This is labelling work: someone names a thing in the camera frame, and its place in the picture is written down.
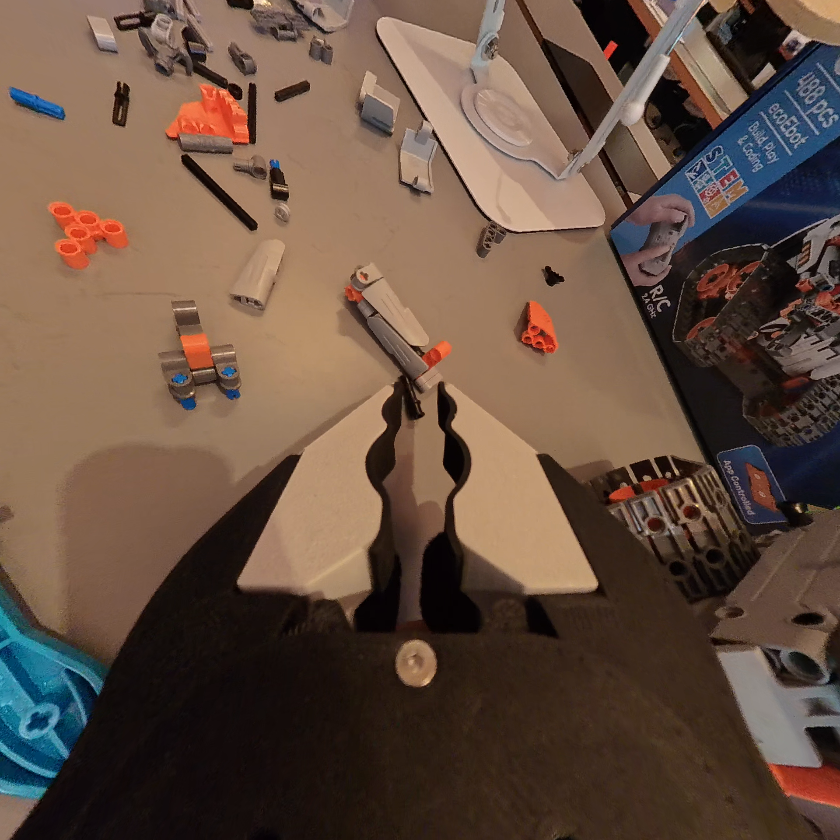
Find blue axle pin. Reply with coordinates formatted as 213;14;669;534
8;86;67;122

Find white book stand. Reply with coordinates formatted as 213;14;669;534
374;0;840;235

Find orange connector with blue pins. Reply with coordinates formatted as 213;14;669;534
180;332;243;400

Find grey connector with blue pin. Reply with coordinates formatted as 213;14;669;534
157;350;198;412

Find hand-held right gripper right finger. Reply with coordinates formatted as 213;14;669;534
436;381;599;613

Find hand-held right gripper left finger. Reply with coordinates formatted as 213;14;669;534
236;382;403;616

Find orange wedge piece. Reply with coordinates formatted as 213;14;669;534
164;83;251;146
520;300;560;354

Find blue plastic tool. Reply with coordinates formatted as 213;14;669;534
0;564;110;799

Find grey block piece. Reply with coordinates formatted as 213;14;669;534
356;70;402;137

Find scattered small black grey pieces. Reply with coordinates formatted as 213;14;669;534
112;0;329;181

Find orange t-shaped beam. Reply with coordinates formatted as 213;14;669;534
46;199;131;270

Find blue toy cardboard box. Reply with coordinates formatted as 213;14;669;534
609;39;840;530

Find white pointed panel piece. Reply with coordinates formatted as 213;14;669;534
229;238;287;312

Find tracked toy robot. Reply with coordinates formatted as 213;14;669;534
586;455;840;840

